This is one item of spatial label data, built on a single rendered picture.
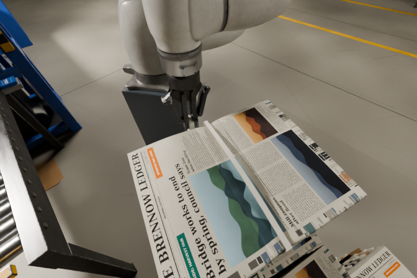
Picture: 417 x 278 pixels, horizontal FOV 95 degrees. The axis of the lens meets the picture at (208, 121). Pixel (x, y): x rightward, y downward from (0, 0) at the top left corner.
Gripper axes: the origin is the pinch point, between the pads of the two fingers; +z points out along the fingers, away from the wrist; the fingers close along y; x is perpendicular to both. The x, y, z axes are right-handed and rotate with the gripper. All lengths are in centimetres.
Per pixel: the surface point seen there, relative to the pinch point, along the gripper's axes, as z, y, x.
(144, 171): -10.1, -15.2, -14.7
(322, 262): 13.6, 14.7, -43.4
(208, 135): -9.5, 0.2, -12.2
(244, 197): -9.6, -0.6, -27.6
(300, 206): -9.7, 7.0, -33.2
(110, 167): 96, -51, 69
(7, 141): 16, -63, 40
